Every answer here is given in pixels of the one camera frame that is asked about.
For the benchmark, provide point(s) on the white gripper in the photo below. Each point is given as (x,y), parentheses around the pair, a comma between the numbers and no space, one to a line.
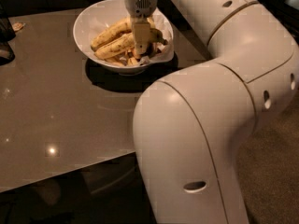
(140,4)

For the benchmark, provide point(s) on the yellow banana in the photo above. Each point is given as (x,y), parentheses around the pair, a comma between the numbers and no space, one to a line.
(125,42)
(116,30)

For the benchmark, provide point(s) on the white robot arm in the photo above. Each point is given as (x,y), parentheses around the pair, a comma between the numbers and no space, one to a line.
(188,125)

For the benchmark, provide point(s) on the white paper bowl liner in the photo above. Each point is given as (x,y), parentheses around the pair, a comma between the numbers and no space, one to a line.
(156,53)

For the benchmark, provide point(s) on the small banana at bowl bottom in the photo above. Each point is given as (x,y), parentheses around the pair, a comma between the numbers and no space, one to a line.
(116,61)

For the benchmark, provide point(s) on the white ceramic bowl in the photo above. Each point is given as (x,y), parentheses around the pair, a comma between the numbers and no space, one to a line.
(94,19)

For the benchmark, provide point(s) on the small peel scrap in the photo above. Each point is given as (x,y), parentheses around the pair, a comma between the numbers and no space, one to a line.
(17,26)

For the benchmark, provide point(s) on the black mesh container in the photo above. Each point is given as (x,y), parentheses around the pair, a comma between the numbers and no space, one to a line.
(6,34)

